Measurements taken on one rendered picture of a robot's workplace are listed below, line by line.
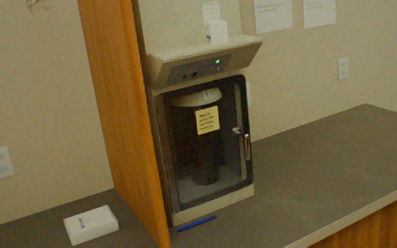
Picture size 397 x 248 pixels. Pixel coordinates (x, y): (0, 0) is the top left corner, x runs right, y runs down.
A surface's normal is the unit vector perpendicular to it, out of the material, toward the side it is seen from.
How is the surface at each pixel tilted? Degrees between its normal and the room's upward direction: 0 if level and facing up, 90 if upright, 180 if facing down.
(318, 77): 90
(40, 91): 90
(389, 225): 90
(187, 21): 90
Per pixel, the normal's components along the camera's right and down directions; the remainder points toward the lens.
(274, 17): 0.47, 0.26
